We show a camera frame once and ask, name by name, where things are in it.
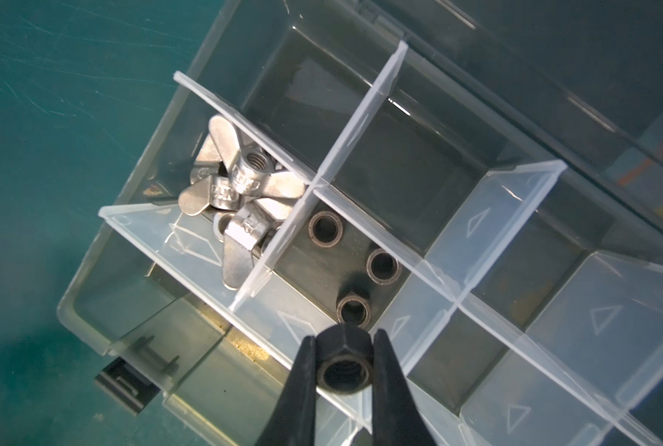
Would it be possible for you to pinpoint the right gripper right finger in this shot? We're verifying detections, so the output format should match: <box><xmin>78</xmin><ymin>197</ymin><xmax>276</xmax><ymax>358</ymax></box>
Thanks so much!
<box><xmin>372</xmin><ymin>329</ymin><xmax>436</xmax><ymax>445</ymax></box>

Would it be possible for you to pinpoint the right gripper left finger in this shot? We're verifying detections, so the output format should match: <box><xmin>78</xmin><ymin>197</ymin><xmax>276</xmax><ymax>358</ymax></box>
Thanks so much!
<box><xmin>255</xmin><ymin>336</ymin><xmax>317</xmax><ymax>445</ymax></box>

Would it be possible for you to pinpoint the silver wing nut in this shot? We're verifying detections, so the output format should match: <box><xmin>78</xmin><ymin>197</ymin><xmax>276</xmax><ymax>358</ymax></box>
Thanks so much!
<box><xmin>208</xmin><ymin>114</ymin><xmax>307</xmax><ymax>199</ymax></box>
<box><xmin>253</xmin><ymin>197</ymin><xmax>297</xmax><ymax>221</ymax></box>
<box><xmin>213</xmin><ymin>211</ymin><xmax>235</xmax><ymax>243</ymax></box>
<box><xmin>222</xmin><ymin>202</ymin><xmax>273</xmax><ymax>290</ymax></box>
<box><xmin>190</xmin><ymin>135</ymin><xmax>227</xmax><ymax>184</ymax></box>
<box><xmin>178</xmin><ymin>175</ymin><xmax>243</xmax><ymax>217</ymax></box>

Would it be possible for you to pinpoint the clear plastic organizer box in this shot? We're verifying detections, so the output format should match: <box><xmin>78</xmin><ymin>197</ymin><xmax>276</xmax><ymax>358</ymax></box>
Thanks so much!
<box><xmin>58</xmin><ymin>1</ymin><xmax>663</xmax><ymax>445</ymax></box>

